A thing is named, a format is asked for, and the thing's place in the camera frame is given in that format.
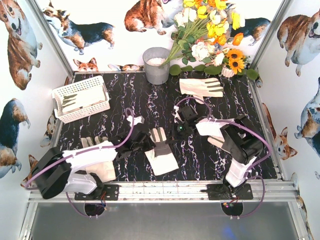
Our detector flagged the white grey glove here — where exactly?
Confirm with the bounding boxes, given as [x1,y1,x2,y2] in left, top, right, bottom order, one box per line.
[145,127,179,176]
[207,136,225,149]
[61,86,107,114]

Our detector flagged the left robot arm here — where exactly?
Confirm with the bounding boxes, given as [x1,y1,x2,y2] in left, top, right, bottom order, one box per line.
[25,123,156,200]

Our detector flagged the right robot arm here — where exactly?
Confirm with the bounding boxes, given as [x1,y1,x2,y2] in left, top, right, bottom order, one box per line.
[168,106,265,188]

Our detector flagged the white perforated storage basket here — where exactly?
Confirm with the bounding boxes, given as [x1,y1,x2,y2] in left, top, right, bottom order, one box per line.
[51,75,111,124]

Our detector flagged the green moss stone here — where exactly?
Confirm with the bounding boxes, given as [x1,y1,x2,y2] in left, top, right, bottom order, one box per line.
[169,64,182,76]
[246,68,259,81]

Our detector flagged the grey metal bucket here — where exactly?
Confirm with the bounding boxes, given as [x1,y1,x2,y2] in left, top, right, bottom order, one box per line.
[142,47,170,85]

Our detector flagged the small sunflower pot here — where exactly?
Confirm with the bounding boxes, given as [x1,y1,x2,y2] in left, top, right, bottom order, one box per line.
[221,48,251,78]

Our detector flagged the green moss stone right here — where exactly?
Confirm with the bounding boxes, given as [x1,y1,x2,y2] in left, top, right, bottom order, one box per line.
[246,68,259,81]

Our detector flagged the artificial flower bouquet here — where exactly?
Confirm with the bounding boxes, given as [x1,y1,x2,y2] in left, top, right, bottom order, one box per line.
[162,0,246,65]

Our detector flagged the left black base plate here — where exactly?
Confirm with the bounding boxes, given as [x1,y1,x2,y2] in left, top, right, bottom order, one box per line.
[74,184,120,201]

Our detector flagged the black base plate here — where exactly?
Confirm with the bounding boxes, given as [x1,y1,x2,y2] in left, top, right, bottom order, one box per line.
[74,184,120,201]
[206,183,254,200]

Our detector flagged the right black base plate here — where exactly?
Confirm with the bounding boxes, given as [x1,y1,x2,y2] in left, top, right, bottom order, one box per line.
[206,183,254,200]

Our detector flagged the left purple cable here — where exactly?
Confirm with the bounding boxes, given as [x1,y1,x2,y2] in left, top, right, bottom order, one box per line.
[23,107,137,220]

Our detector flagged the aluminium front rail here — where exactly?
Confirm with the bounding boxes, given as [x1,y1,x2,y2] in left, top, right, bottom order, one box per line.
[27,181,300,203]

